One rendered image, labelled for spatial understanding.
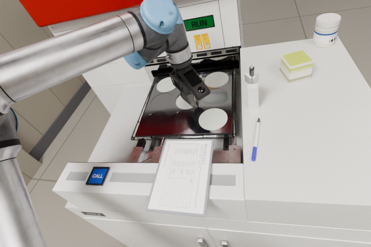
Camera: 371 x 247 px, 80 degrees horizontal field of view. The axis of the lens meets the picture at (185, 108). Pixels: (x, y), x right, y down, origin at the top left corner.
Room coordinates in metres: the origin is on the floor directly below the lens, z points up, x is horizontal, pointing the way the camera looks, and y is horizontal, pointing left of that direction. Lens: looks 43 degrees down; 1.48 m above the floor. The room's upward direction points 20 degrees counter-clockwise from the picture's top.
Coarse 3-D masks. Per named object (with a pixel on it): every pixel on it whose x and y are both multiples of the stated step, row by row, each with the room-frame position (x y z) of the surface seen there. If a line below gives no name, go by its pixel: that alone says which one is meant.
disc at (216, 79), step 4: (216, 72) 0.76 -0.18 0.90; (220, 72) 0.75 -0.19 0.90; (208, 76) 0.76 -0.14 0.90; (212, 76) 0.75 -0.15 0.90; (216, 76) 0.74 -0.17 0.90; (220, 76) 0.73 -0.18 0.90; (224, 76) 0.72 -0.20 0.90; (228, 76) 0.71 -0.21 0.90; (204, 80) 0.74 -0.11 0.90; (208, 80) 0.73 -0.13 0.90; (212, 80) 0.72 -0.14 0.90; (216, 80) 0.71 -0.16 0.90; (220, 80) 0.70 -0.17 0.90; (224, 80) 0.69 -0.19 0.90; (208, 84) 0.70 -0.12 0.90; (212, 84) 0.69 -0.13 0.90; (216, 84) 0.69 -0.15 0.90; (220, 84) 0.68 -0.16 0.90
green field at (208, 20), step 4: (188, 20) 0.85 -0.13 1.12; (192, 20) 0.84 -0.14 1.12; (196, 20) 0.83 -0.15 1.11; (200, 20) 0.83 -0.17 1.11; (204, 20) 0.82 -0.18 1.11; (208, 20) 0.82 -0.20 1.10; (212, 20) 0.81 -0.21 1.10; (188, 24) 0.85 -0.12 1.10; (192, 24) 0.84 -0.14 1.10; (196, 24) 0.83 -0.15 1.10; (200, 24) 0.83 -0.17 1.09; (204, 24) 0.82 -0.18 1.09; (208, 24) 0.82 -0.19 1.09; (212, 24) 0.81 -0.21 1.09; (188, 28) 0.85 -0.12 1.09; (192, 28) 0.84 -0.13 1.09; (196, 28) 0.84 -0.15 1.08
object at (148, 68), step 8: (216, 56) 0.81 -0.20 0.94; (224, 56) 0.79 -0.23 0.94; (232, 56) 0.78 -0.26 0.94; (152, 64) 0.93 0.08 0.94; (160, 64) 0.91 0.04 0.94; (168, 64) 0.89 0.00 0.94; (192, 64) 0.85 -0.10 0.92; (200, 64) 0.83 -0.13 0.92; (152, 72) 0.94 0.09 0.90; (240, 72) 0.77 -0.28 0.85; (152, 80) 0.93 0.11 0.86
